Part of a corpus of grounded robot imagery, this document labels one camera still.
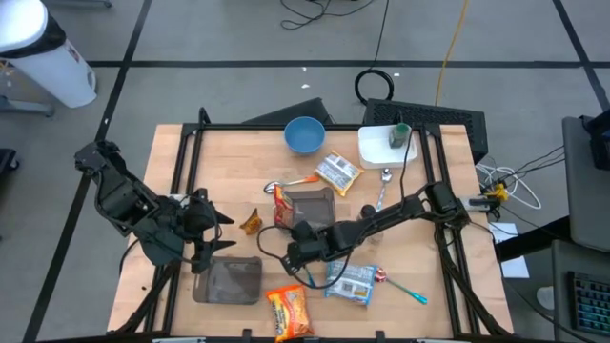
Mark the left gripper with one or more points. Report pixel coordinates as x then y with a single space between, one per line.
197 219

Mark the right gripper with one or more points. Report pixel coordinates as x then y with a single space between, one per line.
312 243

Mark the orange taco seasoning packet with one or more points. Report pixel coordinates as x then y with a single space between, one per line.
251 224

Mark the grey yellow ramen packet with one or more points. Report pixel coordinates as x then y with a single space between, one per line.
339 172

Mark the plain silver spoon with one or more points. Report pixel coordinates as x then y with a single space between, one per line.
382 190

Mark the green-lidded seasoning jar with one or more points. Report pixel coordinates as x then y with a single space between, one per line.
399 135

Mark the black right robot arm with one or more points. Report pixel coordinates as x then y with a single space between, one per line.
405 209

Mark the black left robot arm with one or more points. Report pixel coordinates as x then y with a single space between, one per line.
119 195

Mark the orange-red ramen packet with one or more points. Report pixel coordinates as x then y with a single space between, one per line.
289 312

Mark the grey plastic tray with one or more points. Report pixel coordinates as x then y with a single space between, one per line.
229 283

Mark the blue white ramen packet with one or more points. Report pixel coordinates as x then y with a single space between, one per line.
350 286

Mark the red yellow ramen packet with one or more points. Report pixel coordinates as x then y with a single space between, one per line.
283 209

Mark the grey plastic bin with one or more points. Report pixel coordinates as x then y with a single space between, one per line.
312 205

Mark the small clear glass jar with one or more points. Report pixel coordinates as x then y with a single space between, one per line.
376 239

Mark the black-lidded spice jar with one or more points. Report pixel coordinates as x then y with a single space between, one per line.
366 209

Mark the blue bowl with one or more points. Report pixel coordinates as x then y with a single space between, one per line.
305 135

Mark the white square container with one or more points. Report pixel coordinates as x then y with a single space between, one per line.
376 152

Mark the black flat panel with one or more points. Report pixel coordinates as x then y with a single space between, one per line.
295 112

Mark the white paper sheet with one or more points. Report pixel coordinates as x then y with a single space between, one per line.
512 267

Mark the yellow plug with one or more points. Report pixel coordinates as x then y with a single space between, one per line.
500 193

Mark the white trash can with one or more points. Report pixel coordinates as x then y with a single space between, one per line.
43 52

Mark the grey desk with keyboard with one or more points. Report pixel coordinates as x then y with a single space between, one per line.
562 286

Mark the backlit keyboard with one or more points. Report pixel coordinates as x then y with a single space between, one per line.
591 305

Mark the black device on desk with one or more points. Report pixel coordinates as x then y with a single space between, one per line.
600 143

